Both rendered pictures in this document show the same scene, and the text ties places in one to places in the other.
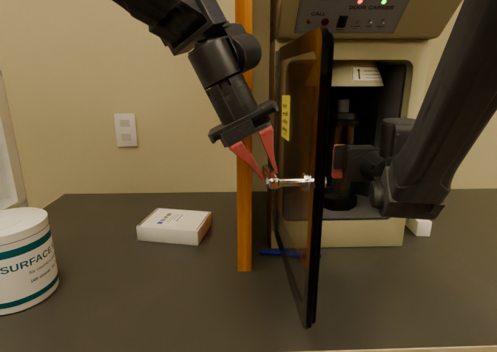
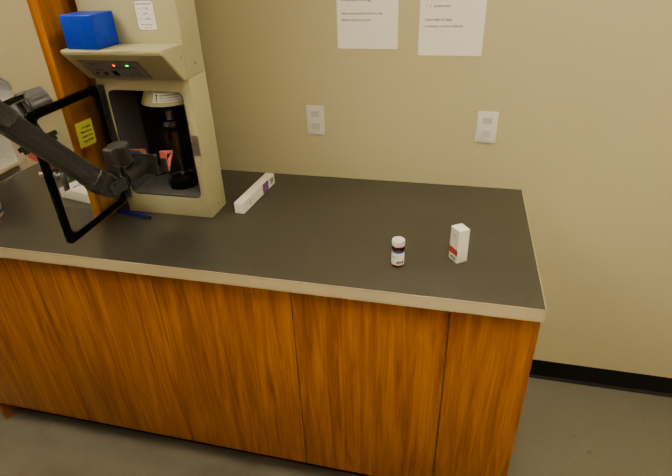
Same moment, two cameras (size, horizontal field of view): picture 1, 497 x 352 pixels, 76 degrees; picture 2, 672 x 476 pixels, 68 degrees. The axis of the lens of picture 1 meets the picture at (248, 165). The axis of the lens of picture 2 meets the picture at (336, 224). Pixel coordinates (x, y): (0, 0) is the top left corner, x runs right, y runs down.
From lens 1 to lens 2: 1.42 m
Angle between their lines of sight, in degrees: 21
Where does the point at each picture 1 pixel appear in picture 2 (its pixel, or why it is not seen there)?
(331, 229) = (163, 201)
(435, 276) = (197, 236)
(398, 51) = (169, 86)
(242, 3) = (51, 67)
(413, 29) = (162, 76)
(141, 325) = (24, 238)
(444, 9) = (166, 69)
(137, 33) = not seen: hidden behind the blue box
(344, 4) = (107, 66)
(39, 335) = not seen: outside the picture
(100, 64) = not seen: hidden behind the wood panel
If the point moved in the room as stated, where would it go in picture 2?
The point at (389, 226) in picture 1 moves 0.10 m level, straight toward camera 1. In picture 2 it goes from (200, 203) to (174, 214)
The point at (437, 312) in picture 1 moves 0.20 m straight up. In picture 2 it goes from (165, 251) to (151, 192)
